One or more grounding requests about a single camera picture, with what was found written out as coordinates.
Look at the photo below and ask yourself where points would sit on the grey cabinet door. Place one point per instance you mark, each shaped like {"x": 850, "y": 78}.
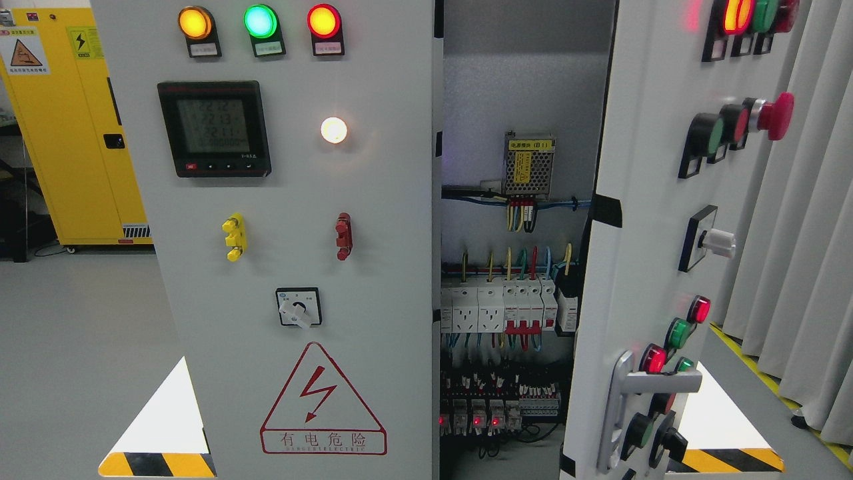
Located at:
{"x": 674, "y": 139}
{"x": 377, "y": 304}

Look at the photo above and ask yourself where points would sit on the red terminal connector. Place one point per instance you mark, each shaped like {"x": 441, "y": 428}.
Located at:
{"x": 344, "y": 240}

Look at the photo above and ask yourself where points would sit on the white breaker and socket row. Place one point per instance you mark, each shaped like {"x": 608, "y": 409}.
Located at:
{"x": 516, "y": 307}

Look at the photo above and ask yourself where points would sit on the perforated metal power supply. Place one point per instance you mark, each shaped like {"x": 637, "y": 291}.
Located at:
{"x": 528, "y": 162}

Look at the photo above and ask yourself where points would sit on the white glowing indicator lamp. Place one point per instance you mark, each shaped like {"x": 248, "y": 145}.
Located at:
{"x": 334, "y": 130}

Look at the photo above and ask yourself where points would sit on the black surge protector block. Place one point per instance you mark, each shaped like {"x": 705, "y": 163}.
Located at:
{"x": 568, "y": 300}

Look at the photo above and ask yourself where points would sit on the lower relay terminal row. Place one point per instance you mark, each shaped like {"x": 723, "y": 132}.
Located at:
{"x": 496, "y": 401}

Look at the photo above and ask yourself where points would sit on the yellow terminal connector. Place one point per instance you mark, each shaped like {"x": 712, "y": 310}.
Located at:
{"x": 235, "y": 230}

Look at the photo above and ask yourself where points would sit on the red electric danger sticker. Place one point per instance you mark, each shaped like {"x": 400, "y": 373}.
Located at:
{"x": 319, "y": 412}

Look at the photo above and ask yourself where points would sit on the black digital power meter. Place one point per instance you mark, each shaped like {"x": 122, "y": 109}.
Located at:
{"x": 215, "y": 128}

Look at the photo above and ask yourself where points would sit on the red indicator lamp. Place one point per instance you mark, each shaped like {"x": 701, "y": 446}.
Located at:
{"x": 326, "y": 29}

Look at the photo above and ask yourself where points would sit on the green indicator lamp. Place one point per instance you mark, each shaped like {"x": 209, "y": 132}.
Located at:
{"x": 264, "y": 29}

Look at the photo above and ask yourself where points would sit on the orange indicator lamp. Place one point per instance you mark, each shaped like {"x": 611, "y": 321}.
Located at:
{"x": 199, "y": 29}

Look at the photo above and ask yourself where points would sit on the red emergency stop button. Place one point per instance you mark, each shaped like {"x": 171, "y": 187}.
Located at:
{"x": 771, "y": 116}

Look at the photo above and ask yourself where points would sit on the grey curtain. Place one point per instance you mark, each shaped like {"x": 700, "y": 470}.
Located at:
{"x": 791, "y": 306}

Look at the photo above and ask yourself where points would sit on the yellow safety cabinet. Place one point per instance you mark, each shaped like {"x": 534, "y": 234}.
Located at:
{"x": 55, "y": 72}

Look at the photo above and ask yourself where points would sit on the black white rotary switch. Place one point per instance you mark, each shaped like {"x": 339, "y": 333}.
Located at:
{"x": 299, "y": 306}

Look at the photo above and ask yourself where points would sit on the silver door handle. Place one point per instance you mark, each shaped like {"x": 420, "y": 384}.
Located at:
{"x": 622, "y": 434}

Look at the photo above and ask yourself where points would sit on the white knob selector switch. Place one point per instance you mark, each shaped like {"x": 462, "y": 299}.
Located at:
{"x": 702, "y": 238}

